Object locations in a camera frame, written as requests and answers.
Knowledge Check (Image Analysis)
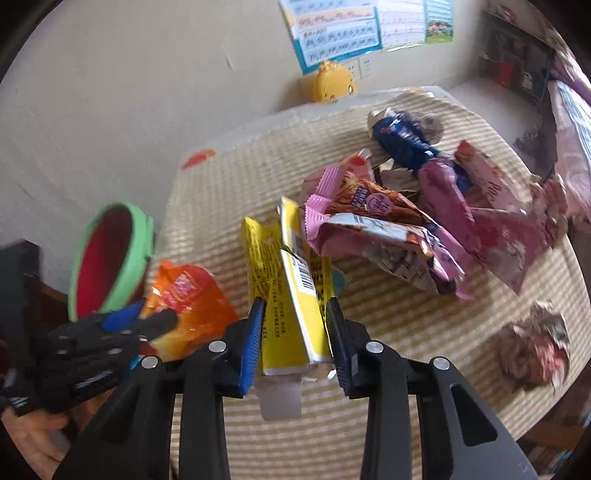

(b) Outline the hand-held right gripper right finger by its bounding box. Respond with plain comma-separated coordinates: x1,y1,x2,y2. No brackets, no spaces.
324,298,539,480

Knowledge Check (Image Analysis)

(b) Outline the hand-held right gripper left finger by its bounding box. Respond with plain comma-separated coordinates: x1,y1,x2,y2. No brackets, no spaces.
53,296,267,480

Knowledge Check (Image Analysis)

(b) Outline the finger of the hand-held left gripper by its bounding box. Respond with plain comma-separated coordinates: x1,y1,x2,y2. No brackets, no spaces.
95,302,146,333
134,308,179,341

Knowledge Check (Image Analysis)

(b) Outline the yellow carton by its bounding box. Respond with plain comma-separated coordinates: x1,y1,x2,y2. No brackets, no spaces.
240,216,311,422

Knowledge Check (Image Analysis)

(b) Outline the yellow cardboard box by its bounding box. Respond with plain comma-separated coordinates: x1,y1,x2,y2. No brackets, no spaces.
279,196,335,370

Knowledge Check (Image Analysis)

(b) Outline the orange snack wrapper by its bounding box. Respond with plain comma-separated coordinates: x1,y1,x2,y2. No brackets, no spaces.
139,261,238,363

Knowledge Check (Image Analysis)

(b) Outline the green bin with red inside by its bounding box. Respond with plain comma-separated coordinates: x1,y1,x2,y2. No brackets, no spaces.
67,202,155,322

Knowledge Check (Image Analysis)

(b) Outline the pink foil wrapper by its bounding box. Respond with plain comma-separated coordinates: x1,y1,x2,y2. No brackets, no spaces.
418,157,532,296

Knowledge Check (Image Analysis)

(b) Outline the person's left forearm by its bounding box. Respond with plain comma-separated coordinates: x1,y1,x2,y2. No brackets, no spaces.
0,408,70,480

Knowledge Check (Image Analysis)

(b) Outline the beige striped mat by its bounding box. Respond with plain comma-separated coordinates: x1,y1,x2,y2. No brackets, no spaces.
154,90,585,480

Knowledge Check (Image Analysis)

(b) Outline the white and pink snack packet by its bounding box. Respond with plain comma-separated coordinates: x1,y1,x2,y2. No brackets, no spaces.
305,217,467,301

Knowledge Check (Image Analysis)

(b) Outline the orange sticker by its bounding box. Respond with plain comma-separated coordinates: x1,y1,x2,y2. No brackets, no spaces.
179,148,218,171

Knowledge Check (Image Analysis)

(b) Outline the small pink orange wrapper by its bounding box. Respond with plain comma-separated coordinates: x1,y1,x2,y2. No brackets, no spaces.
339,148,377,183

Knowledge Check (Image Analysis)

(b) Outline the crumpled pink paper wrapper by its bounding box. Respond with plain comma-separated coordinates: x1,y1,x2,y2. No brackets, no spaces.
496,300,573,393

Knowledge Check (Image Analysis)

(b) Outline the blue snack wrapper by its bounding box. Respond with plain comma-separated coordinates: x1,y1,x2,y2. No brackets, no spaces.
367,106,451,174

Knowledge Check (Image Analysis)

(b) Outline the pink snack box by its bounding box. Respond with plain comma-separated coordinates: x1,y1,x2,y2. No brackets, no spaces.
455,141,546,213

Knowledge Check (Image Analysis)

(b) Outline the yellow chick toy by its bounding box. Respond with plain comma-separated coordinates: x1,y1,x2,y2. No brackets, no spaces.
311,59,358,103

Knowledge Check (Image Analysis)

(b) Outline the pink floral blanket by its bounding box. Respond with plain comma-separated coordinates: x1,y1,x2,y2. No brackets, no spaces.
545,46,591,222

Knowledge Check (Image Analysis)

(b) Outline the dark shelf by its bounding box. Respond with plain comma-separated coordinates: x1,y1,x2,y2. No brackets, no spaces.
478,9,555,104

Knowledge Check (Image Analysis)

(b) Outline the white wall socket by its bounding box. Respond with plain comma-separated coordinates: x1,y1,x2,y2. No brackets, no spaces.
344,56,377,81

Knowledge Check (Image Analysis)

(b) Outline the blue wall poster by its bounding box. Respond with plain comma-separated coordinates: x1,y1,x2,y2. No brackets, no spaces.
278,0,384,75

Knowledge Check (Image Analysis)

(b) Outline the white wall poster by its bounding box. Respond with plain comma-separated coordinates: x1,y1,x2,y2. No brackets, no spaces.
374,0,428,51

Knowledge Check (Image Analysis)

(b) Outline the green wall poster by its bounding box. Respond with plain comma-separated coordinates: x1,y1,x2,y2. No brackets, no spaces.
422,0,457,44

